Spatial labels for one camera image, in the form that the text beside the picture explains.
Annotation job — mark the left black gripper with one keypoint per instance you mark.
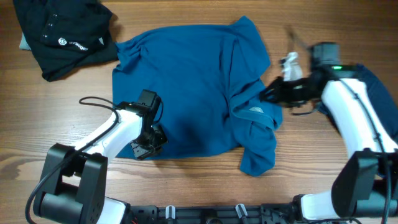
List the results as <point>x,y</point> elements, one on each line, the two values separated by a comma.
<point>142,152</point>

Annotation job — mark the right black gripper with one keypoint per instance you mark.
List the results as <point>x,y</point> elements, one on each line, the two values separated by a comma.
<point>279,91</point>

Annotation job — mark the blue polo shirt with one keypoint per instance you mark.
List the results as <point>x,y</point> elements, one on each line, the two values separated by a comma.
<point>209,79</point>

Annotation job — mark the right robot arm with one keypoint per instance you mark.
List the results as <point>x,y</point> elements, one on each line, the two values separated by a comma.
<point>366,187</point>

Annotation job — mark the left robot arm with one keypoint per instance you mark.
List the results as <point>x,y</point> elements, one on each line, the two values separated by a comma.
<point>72,184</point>

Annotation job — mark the dark navy crumpled garment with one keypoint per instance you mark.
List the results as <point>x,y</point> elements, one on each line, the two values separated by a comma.
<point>381,100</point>

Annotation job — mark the black folded polo shirt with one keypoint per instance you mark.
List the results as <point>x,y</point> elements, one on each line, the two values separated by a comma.
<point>64,35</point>

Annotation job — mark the grey folded cloth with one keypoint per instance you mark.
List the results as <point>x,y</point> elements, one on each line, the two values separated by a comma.
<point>23,44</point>

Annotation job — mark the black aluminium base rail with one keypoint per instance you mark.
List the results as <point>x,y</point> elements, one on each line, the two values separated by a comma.
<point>267,213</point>

